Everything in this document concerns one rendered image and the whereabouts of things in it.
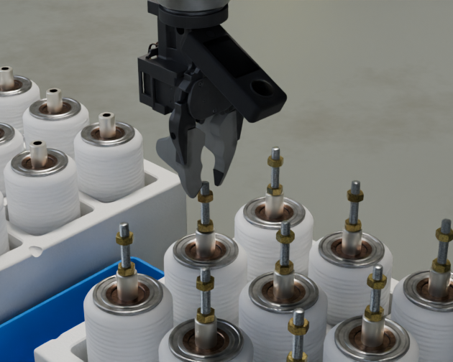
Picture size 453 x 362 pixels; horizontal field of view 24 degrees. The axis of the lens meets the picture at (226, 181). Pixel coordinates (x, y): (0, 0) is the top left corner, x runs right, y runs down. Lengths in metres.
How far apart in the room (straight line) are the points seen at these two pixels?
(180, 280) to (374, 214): 0.66
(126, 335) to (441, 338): 0.33
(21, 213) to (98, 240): 0.11
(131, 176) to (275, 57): 0.97
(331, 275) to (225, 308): 0.13
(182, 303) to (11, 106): 0.53
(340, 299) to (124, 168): 0.40
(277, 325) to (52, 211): 0.41
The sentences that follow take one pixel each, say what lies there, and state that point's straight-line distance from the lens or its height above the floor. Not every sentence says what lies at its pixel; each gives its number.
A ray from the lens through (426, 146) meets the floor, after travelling 2.01.
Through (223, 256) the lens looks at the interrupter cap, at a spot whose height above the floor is 0.25.
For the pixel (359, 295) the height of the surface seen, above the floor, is 0.22.
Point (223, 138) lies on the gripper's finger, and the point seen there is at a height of 0.39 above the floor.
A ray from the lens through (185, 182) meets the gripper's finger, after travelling 1.12.
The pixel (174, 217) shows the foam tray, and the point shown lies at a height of 0.13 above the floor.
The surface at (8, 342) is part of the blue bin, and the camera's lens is 1.35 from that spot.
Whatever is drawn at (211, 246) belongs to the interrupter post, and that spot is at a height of 0.26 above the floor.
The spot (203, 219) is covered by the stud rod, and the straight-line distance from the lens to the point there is 1.17.
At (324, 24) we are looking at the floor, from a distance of 2.58.
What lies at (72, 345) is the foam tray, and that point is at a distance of 1.19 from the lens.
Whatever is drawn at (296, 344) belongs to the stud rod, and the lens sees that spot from 0.96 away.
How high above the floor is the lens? 0.90
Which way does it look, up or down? 29 degrees down
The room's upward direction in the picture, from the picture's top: straight up
